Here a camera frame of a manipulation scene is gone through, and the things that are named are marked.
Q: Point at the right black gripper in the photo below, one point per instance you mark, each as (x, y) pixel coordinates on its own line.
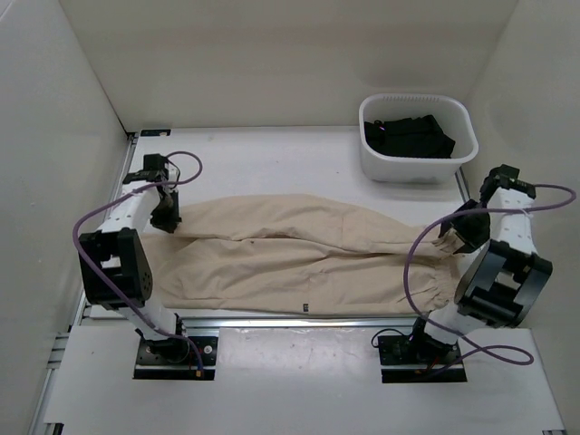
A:
(472, 240)

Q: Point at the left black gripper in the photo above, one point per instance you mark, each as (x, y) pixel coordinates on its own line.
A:
(168, 222)

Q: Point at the beige trousers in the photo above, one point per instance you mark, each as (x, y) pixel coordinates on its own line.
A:
(300, 254)

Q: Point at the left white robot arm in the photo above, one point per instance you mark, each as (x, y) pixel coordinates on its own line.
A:
(120, 279)

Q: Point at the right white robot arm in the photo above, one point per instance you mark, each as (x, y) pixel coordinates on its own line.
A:
(504, 280)

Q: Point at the black folded trousers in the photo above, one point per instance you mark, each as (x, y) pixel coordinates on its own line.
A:
(417, 138)

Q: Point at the small blue label sticker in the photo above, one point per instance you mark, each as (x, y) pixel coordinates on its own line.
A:
(155, 133)

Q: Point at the white plastic basket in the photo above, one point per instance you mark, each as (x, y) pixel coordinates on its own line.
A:
(452, 116)

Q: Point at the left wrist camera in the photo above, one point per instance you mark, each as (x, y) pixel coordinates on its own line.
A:
(157, 168)

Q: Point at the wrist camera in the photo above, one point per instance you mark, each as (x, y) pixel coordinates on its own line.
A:
(157, 168)
(500, 174)

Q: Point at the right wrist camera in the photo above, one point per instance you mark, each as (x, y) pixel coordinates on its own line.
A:
(500, 174)

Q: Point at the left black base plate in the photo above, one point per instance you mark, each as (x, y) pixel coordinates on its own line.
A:
(158, 361)

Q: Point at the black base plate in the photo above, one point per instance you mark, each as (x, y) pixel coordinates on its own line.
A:
(404, 359)
(158, 361)

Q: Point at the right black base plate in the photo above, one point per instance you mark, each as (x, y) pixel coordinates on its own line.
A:
(404, 359)

